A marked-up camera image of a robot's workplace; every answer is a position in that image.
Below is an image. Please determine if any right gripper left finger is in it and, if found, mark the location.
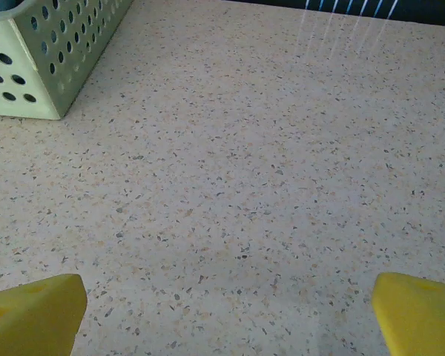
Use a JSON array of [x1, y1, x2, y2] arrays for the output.
[[0, 273, 88, 356]]

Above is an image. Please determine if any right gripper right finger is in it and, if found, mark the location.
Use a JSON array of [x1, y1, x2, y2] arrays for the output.
[[371, 272, 445, 356]]

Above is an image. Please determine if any pale green perforated plastic basket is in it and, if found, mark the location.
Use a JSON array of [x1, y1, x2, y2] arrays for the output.
[[0, 0, 134, 120]]

